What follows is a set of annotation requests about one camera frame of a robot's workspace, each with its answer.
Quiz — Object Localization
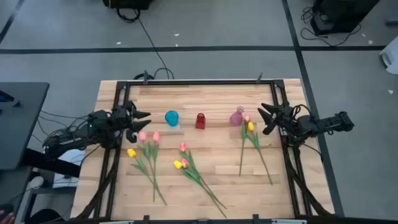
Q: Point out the black table base bar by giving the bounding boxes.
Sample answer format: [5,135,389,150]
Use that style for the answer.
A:
[23,148,81,178]

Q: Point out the dark device on side table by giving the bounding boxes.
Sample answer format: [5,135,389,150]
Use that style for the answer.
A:
[0,89,16,103]

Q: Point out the black cabinet cable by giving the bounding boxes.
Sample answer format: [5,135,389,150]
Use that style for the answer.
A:
[300,6,363,47]

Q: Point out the black aluminium table frame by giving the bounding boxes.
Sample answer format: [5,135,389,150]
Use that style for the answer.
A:
[73,72,335,224]

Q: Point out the black coiled cable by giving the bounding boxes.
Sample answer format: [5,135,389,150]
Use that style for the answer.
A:
[133,67,175,81]

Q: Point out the dark grey side table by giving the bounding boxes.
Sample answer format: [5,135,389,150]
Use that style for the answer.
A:
[0,81,50,170]

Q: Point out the red glass vase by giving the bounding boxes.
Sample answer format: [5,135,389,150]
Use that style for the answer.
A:
[195,113,206,130]

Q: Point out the white round object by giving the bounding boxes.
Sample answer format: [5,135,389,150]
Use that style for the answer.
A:
[29,175,45,190]

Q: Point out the pink glass vase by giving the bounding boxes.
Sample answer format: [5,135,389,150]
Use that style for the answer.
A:
[229,106,245,128]

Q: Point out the black floor cable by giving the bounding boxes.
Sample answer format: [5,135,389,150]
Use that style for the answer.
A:
[116,7,175,80]

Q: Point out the black equipment cabinet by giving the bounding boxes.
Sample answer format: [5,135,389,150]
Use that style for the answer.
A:
[310,0,382,37]

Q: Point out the blue glass vase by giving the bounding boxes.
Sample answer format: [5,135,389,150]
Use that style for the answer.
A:
[164,110,180,128]

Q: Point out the person's hand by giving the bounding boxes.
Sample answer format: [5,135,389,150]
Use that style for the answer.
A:
[0,210,16,224]

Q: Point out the white plastic object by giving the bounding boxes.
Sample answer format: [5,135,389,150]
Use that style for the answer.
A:
[378,35,398,75]

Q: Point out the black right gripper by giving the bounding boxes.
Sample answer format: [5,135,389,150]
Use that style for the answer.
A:
[257,102,297,136]

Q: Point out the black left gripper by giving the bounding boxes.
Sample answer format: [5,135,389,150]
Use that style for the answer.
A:
[110,101,152,144]

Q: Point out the black equipment box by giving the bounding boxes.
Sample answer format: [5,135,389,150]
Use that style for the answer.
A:
[102,0,155,10]

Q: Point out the white paper sheets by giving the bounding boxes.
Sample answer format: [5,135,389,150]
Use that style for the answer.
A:
[52,149,86,189]

